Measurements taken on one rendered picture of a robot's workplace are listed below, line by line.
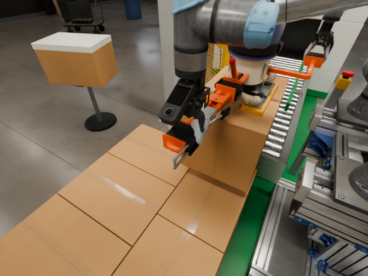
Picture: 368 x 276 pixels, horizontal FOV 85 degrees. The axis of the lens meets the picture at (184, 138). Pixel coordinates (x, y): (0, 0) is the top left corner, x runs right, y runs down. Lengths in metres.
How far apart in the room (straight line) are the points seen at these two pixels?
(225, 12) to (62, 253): 1.18
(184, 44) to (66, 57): 1.94
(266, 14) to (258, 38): 0.04
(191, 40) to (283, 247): 1.41
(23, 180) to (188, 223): 1.81
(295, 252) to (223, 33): 1.43
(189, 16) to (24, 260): 1.23
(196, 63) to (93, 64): 1.79
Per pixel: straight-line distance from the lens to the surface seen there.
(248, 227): 1.82
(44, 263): 1.27
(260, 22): 0.41
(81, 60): 2.24
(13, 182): 2.56
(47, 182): 2.36
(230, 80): 0.87
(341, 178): 0.87
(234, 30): 0.41
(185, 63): 0.45
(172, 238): 1.13
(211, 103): 0.74
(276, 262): 1.55
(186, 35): 0.43
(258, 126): 0.89
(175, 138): 0.54
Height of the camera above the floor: 1.59
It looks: 41 degrees down
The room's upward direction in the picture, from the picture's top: straight up
